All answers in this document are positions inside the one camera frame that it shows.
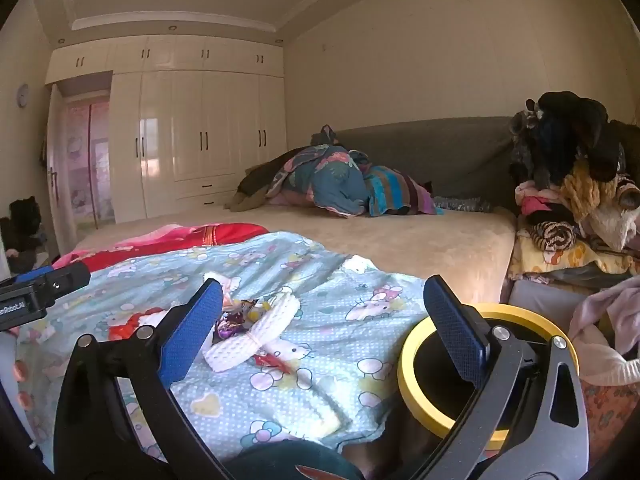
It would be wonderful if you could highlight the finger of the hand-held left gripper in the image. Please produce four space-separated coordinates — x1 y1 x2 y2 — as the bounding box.
10 264 92 306

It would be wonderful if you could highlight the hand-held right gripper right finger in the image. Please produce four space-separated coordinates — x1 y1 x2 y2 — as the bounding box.
422 275 591 480

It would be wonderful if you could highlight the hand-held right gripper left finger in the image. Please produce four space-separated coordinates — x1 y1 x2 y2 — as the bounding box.
52 277 236 480

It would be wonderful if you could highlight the purple snack wrapper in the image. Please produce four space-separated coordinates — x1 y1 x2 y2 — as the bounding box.
215 299 261 343

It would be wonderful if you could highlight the yellow-rimmed black trash bin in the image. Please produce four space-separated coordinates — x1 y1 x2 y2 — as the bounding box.
397 302 581 453

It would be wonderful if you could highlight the red snack packet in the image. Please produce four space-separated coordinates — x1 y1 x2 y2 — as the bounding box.
107 310 171 342

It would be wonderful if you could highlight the white waffle cloth bundle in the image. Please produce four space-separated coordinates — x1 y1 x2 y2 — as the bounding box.
202 292 303 373

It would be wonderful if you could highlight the small red candy wrapper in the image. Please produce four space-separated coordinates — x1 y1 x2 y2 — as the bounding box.
252 352 293 373

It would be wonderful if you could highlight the person's left hand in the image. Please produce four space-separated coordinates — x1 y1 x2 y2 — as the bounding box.
10 357 31 411

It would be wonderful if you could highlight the black plush toy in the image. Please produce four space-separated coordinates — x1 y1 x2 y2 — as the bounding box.
0 196 43 268

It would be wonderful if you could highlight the grey ottoman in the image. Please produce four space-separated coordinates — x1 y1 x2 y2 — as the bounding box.
507 277 591 331

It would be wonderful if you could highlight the red blanket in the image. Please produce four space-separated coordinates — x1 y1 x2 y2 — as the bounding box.
52 222 271 271

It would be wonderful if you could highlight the beige bed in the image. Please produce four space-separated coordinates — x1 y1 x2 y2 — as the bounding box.
52 205 518 311

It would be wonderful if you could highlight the white door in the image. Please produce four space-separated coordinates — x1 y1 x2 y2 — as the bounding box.
45 82 78 256

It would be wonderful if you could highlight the pink cartoon door curtain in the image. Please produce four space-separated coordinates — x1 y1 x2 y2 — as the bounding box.
65 100 116 226

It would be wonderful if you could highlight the grey patterned cloth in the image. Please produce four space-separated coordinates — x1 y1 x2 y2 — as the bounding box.
432 195 493 213

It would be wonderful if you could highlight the light blue cartoon blanket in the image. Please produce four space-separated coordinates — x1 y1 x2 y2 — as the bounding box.
15 232 436 461

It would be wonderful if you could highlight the brown striped knit garment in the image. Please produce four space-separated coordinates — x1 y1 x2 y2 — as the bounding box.
530 220 576 251

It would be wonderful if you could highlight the lilac cloth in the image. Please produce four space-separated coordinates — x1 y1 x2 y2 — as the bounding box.
567 275 640 381

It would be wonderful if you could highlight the striped blanket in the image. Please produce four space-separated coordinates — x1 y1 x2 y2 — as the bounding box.
350 150 446 217

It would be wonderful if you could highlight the pink garment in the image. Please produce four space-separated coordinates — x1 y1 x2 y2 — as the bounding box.
515 180 566 216

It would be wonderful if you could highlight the dark brown garment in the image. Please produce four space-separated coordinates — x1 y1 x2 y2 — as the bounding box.
225 152 301 211

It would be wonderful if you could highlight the teal garment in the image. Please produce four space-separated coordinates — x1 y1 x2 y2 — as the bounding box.
220 440 366 480

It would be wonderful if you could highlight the grey headboard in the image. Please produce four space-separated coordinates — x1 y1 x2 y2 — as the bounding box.
330 116 523 211

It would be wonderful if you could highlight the white fluffy garment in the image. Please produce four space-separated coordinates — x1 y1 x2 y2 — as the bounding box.
587 195 640 251

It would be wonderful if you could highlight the blue floral quilt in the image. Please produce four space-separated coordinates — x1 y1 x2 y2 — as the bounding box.
267 125 371 218

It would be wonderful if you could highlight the yellow knit garment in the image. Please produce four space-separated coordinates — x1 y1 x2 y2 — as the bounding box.
560 160 618 221

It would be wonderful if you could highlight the cream wardrobe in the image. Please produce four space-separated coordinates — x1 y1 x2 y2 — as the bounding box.
45 35 287 221

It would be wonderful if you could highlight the tan brown furry garment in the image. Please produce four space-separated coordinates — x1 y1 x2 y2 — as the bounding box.
612 172 640 211

